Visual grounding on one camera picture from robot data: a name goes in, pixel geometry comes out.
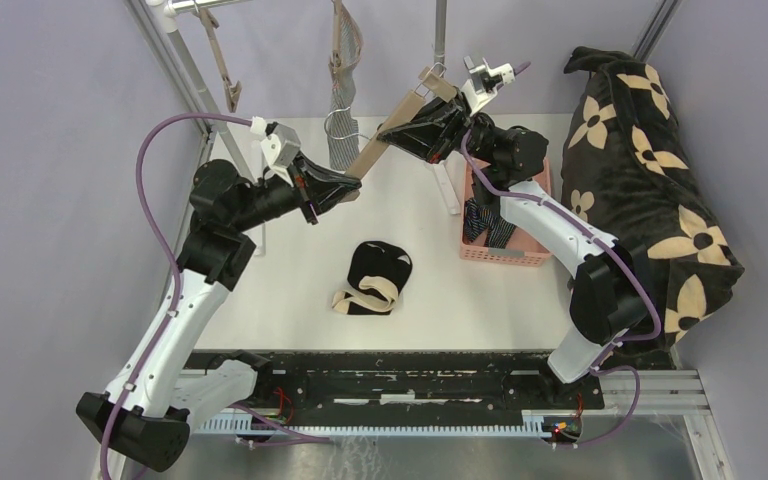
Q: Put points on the silver clothes rack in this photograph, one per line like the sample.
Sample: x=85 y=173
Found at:
x=160 y=20

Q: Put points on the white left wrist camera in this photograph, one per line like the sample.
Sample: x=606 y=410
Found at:
x=279 y=145

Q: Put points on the white cable duct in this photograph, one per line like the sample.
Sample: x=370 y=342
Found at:
x=238 y=423

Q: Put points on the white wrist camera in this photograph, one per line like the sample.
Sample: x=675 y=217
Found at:
x=483 y=83
x=279 y=145

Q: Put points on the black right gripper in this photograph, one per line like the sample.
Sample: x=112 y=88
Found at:
x=433 y=135

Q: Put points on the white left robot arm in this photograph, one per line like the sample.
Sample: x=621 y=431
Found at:
x=142 y=414

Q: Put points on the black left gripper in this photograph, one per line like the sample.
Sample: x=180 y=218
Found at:
x=323 y=188

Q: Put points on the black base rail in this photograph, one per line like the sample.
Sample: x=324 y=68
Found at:
x=406 y=388

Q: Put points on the wooden clip hanger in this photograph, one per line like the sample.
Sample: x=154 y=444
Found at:
x=232 y=89
x=432 y=85
x=338 y=62

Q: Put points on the black floral blanket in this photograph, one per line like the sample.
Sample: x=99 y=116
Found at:
x=625 y=172

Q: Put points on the pink plastic basket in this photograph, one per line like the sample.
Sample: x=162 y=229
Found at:
x=521 y=250

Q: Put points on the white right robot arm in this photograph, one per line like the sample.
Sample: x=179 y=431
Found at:
x=611 y=277

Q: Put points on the grey striped underwear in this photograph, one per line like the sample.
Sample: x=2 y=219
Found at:
x=340 y=127

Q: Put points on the dark striped underwear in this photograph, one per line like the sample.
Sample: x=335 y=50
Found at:
x=480 y=219

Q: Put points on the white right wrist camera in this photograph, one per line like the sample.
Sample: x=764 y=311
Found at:
x=483 y=83

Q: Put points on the black underwear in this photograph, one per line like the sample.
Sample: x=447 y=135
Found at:
x=378 y=274

